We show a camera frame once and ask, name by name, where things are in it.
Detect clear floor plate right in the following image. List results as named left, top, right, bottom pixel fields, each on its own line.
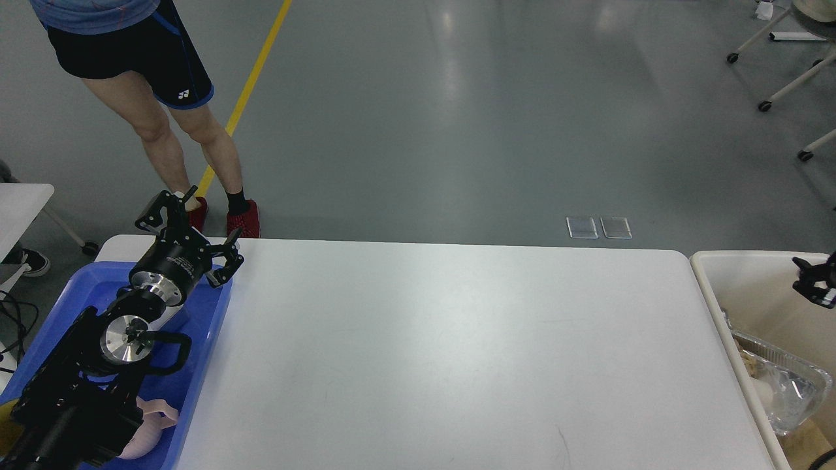
left=600, top=217, right=633, bottom=239

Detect clear floor plate left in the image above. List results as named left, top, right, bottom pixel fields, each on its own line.
left=566, top=216, right=598, bottom=239

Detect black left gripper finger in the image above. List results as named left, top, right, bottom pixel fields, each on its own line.
left=135, top=185, right=198, bottom=236
left=205, top=227, right=244, bottom=288

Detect brown paper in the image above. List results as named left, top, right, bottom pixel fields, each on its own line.
left=735, top=339, right=765, bottom=380
left=777, top=419, right=834, bottom=469

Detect black cables on floor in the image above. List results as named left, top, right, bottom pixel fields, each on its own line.
left=0, top=290, right=39, bottom=376

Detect blue plastic bin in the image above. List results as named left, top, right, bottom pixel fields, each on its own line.
left=2, top=262, right=232, bottom=469

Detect white side table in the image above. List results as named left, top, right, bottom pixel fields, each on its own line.
left=1, top=182, right=101, bottom=259

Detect clear floor plate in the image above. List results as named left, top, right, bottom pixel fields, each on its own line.
left=566, top=216, right=598, bottom=239
left=600, top=217, right=633, bottom=239

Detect aluminium foil tray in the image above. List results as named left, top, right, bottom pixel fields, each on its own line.
left=731, top=328, right=833, bottom=435

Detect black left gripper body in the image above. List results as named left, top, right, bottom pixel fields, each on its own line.
left=129, top=227, right=212, bottom=307

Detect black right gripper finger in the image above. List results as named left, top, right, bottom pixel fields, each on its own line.
left=792, top=252, right=835, bottom=309

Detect beige plastic bin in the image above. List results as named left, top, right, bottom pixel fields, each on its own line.
left=690, top=251, right=835, bottom=469

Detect pink mug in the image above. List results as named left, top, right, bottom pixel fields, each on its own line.
left=118, top=398, right=179, bottom=460

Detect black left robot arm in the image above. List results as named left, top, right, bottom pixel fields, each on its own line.
left=2, top=187, right=244, bottom=469

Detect white paper cup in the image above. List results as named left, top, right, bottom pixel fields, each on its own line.
left=749, top=377, right=774, bottom=409

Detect dark blue yellow mug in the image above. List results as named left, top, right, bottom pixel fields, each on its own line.
left=0, top=399, right=18, bottom=426

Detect standing person in shorts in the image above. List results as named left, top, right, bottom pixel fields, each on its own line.
left=31, top=1, right=262, bottom=238

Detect rolling chair base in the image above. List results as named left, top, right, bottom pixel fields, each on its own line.
left=725, top=0, right=836, bottom=163

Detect brown paper in bin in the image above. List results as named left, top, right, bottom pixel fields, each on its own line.
left=777, top=419, right=834, bottom=469

